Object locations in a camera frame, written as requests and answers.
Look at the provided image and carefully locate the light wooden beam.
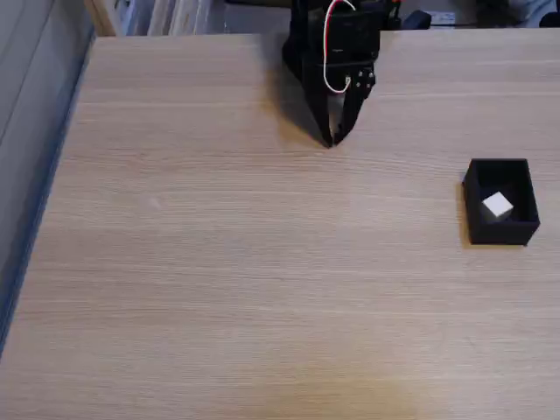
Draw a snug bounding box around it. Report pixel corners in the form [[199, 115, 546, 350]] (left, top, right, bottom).
[[84, 0, 120, 38]]

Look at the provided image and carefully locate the white cube block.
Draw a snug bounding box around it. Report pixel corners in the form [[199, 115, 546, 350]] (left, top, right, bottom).
[[480, 191, 514, 222]]

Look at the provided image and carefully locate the white and red cable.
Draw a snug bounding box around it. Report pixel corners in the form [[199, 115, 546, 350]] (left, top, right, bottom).
[[322, 0, 357, 95]]

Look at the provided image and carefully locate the dark blue pouch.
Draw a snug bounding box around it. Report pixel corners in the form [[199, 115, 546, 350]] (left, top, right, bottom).
[[401, 10, 433, 31]]

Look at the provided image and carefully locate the black open box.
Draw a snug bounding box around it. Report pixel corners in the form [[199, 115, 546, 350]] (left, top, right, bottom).
[[462, 157, 542, 247]]

